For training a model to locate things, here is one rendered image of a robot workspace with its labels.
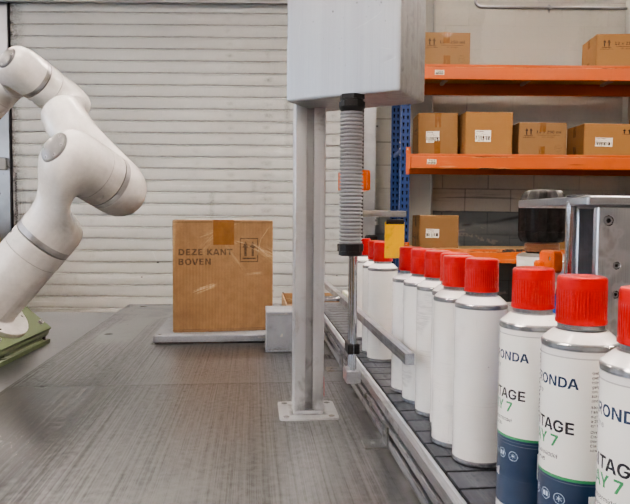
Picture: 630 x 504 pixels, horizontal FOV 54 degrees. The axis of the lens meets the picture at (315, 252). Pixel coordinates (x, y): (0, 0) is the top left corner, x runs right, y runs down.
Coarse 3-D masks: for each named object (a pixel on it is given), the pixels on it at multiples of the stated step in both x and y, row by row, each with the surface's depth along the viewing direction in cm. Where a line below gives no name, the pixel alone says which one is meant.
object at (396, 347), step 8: (328, 288) 150; (344, 296) 130; (344, 304) 124; (360, 312) 108; (360, 320) 106; (368, 320) 99; (368, 328) 98; (376, 328) 92; (376, 336) 92; (384, 336) 86; (392, 336) 86; (384, 344) 86; (392, 344) 81; (400, 344) 80; (392, 352) 81; (400, 352) 77; (408, 352) 75; (408, 360) 75
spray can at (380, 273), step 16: (368, 272) 107; (384, 272) 105; (368, 288) 107; (384, 288) 105; (368, 304) 107; (384, 304) 105; (384, 320) 105; (368, 336) 107; (368, 352) 107; (384, 352) 105
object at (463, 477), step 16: (336, 304) 178; (336, 320) 149; (368, 368) 101; (384, 368) 101; (384, 384) 92; (400, 400) 84; (416, 416) 77; (416, 432) 71; (432, 448) 66; (448, 448) 66; (448, 464) 62; (464, 480) 58; (480, 480) 58; (464, 496) 55; (480, 496) 55
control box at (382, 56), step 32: (288, 0) 85; (320, 0) 83; (352, 0) 81; (384, 0) 79; (416, 0) 82; (288, 32) 86; (320, 32) 83; (352, 32) 81; (384, 32) 79; (416, 32) 82; (288, 64) 86; (320, 64) 83; (352, 64) 81; (384, 64) 79; (416, 64) 83; (288, 96) 86; (320, 96) 84; (384, 96) 82; (416, 96) 83
